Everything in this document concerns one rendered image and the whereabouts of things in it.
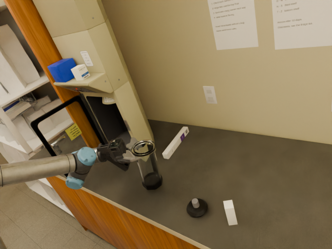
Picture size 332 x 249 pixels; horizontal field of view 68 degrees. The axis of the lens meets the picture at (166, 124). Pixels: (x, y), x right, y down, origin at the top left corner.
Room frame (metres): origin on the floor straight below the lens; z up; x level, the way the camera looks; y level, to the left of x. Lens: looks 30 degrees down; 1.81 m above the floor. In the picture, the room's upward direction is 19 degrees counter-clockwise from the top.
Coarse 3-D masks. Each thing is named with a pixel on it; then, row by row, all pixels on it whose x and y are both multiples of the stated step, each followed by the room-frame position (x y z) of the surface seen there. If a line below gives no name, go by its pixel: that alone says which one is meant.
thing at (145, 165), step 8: (136, 144) 0.96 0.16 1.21; (144, 144) 0.97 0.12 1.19; (152, 144) 0.93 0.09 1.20; (136, 152) 0.90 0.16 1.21; (144, 152) 0.88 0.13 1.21; (152, 152) 0.88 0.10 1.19; (144, 160) 0.88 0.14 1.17; (152, 160) 0.89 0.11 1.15; (144, 168) 0.89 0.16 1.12; (152, 168) 0.89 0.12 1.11; (144, 176) 0.89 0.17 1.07; (152, 176) 0.88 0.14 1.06; (160, 176) 0.92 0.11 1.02; (152, 184) 0.89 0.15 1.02
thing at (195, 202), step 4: (192, 200) 0.73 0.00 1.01; (196, 200) 0.72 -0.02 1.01; (200, 200) 0.74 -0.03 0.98; (204, 200) 0.74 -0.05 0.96; (188, 204) 0.74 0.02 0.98; (192, 204) 0.73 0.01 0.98; (196, 204) 0.71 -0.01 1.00; (200, 204) 0.72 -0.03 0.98; (204, 204) 0.71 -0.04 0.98; (188, 208) 0.72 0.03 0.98; (192, 208) 0.71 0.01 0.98; (196, 208) 0.70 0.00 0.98; (200, 208) 0.70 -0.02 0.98; (204, 208) 0.69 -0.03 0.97; (188, 212) 0.71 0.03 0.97; (192, 212) 0.69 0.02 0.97; (196, 212) 0.69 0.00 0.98; (200, 212) 0.68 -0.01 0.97; (204, 212) 0.68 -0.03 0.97; (196, 216) 0.68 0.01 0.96
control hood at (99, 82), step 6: (90, 78) 1.17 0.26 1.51; (96, 78) 1.14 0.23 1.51; (102, 78) 1.16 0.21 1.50; (54, 84) 1.33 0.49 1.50; (60, 84) 1.28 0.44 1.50; (66, 84) 1.23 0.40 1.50; (72, 84) 1.19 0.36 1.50; (78, 84) 1.16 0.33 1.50; (84, 84) 1.12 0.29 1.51; (90, 84) 1.11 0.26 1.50; (96, 84) 1.13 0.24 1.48; (102, 84) 1.15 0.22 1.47; (108, 84) 1.17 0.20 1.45; (72, 90) 1.37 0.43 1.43; (96, 90) 1.17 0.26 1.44; (102, 90) 1.14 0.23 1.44; (108, 90) 1.16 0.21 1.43
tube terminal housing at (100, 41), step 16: (80, 32) 1.22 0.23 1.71; (96, 32) 1.21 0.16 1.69; (112, 32) 1.39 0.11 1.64; (64, 48) 1.36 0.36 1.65; (80, 48) 1.26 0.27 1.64; (96, 48) 1.18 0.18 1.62; (112, 48) 1.24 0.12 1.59; (80, 64) 1.31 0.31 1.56; (96, 64) 1.21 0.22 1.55; (112, 64) 1.22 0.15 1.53; (112, 80) 1.19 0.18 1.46; (128, 80) 1.27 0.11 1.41; (96, 96) 1.30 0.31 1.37; (112, 96) 1.20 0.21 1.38; (128, 96) 1.23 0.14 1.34; (128, 112) 1.20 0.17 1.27; (144, 112) 1.43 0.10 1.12; (144, 128) 1.24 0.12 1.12
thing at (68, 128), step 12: (72, 108) 1.34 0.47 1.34; (48, 120) 1.26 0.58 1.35; (60, 120) 1.29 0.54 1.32; (72, 120) 1.32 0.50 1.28; (84, 120) 1.36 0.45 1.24; (48, 132) 1.24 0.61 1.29; (60, 132) 1.27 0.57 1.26; (72, 132) 1.30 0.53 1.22; (84, 132) 1.34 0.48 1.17; (60, 144) 1.25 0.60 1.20; (72, 144) 1.28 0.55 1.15; (84, 144) 1.32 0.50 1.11; (96, 144) 1.36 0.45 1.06
